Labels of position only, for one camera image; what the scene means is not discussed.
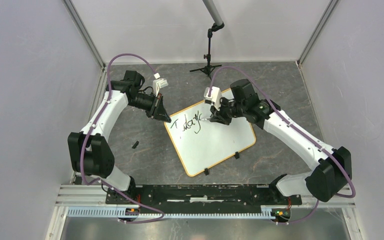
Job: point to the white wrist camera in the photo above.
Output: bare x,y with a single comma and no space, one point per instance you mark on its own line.
212,96
158,83

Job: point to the black marker cap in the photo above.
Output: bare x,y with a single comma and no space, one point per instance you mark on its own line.
135,144

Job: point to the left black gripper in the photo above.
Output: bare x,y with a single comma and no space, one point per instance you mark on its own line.
160,113

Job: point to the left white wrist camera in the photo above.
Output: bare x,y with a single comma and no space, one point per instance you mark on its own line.
158,83

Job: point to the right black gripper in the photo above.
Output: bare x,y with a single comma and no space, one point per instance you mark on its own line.
219,115

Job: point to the black tripod camera stand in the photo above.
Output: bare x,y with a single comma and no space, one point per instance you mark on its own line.
209,68

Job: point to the slotted aluminium cable rail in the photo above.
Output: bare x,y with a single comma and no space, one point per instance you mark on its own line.
123,212

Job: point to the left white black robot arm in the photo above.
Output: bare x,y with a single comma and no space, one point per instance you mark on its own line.
89,151

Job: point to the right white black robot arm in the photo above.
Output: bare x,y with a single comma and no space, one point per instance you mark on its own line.
330,168

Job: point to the grey camera boom pole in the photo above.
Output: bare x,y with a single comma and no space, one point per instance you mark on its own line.
214,13

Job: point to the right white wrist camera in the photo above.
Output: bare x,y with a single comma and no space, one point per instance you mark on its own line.
212,96

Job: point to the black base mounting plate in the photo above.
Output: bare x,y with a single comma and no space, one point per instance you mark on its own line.
208,198

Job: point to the yellow framed whiteboard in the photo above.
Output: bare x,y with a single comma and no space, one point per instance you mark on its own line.
201,145

